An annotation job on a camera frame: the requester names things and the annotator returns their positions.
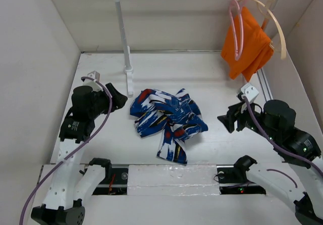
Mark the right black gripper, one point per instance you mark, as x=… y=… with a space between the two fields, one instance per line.
x=236 y=111

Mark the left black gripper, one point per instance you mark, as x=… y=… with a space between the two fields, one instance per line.
x=118 y=100

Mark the blue patterned trousers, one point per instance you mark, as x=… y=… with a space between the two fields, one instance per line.
x=177 y=117

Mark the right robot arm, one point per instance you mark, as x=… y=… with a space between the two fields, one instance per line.
x=297 y=148

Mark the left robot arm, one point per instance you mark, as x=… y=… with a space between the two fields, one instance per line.
x=70 y=188

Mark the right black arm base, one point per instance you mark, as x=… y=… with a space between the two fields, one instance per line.
x=231 y=182

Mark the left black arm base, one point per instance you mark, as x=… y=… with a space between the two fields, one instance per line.
x=115 y=184

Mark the beige plastic hanger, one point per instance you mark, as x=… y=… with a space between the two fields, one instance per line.
x=267 y=13

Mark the orange garment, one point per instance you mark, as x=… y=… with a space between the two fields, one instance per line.
x=256 y=48

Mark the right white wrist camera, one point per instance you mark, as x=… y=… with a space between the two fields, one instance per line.
x=249 y=91

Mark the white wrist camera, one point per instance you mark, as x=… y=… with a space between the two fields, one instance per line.
x=94 y=75
x=249 y=91

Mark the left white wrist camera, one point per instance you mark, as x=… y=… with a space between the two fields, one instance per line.
x=94 y=75

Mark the aluminium rail right side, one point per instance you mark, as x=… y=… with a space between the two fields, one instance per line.
x=264 y=85

